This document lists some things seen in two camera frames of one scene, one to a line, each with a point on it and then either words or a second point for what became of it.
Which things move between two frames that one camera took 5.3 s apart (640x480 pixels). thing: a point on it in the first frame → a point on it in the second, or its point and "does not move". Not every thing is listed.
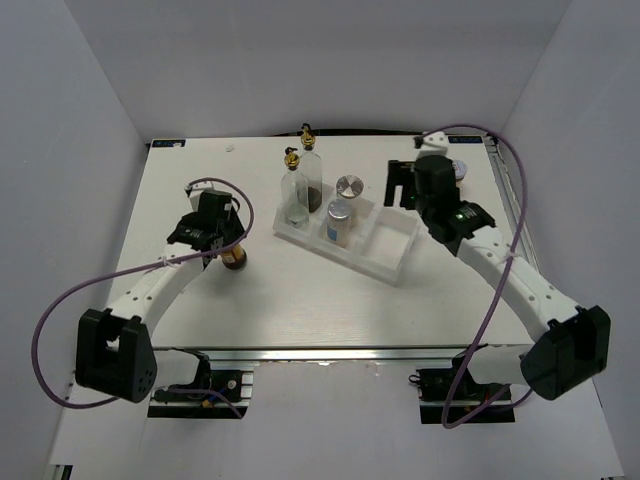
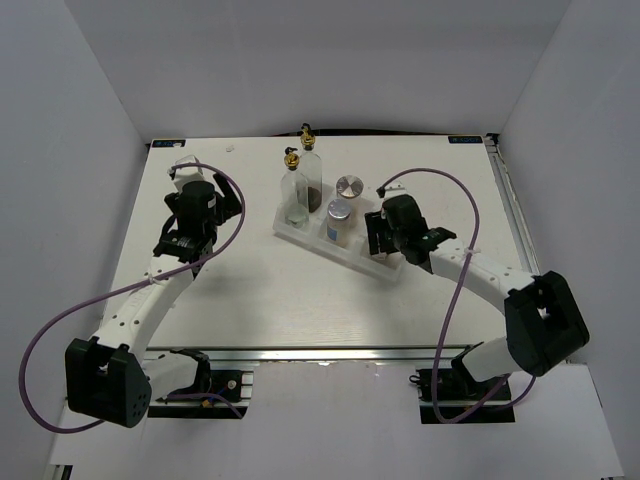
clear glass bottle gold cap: [294, 193] does not move
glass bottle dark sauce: [311, 167] does not move
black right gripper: [398, 174] → [375, 224]
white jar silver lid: [352, 188] does not move
